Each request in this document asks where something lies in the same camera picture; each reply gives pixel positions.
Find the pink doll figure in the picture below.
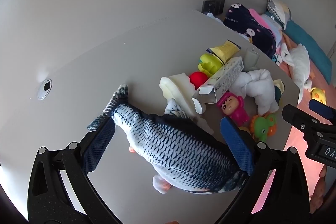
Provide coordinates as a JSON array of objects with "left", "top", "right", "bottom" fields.
[{"left": 217, "top": 92, "right": 249, "bottom": 127}]

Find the green dinosaur toy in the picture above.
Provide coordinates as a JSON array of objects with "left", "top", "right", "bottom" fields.
[{"left": 249, "top": 113, "right": 277, "bottom": 142}]

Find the silver long cardboard box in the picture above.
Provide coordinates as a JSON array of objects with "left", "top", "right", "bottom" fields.
[{"left": 192, "top": 56, "right": 244, "bottom": 104}]

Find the blue plush fish toy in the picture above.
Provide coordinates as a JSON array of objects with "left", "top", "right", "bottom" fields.
[{"left": 87, "top": 84, "right": 248, "bottom": 194}]

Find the white towel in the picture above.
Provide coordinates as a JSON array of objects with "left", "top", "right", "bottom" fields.
[{"left": 228, "top": 69, "right": 279, "bottom": 115}]

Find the red ball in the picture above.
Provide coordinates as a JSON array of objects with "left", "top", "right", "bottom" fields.
[{"left": 189, "top": 71, "right": 209, "bottom": 90}]

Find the cream foam piece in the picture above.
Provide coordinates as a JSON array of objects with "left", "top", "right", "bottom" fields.
[{"left": 159, "top": 73, "right": 206, "bottom": 118}]

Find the yellow frog toy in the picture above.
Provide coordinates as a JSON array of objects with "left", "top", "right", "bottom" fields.
[{"left": 198, "top": 53, "right": 223, "bottom": 77}]

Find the grey corner guard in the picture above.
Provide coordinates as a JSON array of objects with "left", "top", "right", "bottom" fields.
[{"left": 243, "top": 50, "right": 260, "bottom": 72}]

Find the yellow chick plush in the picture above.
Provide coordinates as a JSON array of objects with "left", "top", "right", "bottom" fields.
[{"left": 310, "top": 87, "right": 327, "bottom": 105}]

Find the teal bed pillow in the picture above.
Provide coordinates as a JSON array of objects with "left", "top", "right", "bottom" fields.
[{"left": 284, "top": 20, "right": 333, "bottom": 84}]

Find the white goose plush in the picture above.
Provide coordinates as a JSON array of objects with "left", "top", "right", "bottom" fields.
[{"left": 284, "top": 44, "right": 312, "bottom": 90}]

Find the silver desk grommet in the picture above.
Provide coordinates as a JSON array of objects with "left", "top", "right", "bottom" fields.
[{"left": 37, "top": 79, "right": 52, "bottom": 101}]

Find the light blue blanket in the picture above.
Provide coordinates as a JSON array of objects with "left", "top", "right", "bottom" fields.
[{"left": 261, "top": 14, "right": 282, "bottom": 38}]

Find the patterned small pillow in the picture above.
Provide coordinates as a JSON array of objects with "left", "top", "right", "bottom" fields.
[{"left": 266, "top": 0, "right": 291, "bottom": 30}]

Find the pink blanket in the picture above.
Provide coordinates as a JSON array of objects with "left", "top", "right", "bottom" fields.
[{"left": 248, "top": 9, "right": 275, "bottom": 37}]

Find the navy bunny blanket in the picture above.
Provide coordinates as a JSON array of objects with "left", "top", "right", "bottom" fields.
[{"left": 223, "top": 3, "right": 276, "bottom": 57}]

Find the black wall switch panel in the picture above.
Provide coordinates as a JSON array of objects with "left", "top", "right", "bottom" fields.
[{"left": 201, "top": 0, "right": 225, "bottom": 16}]

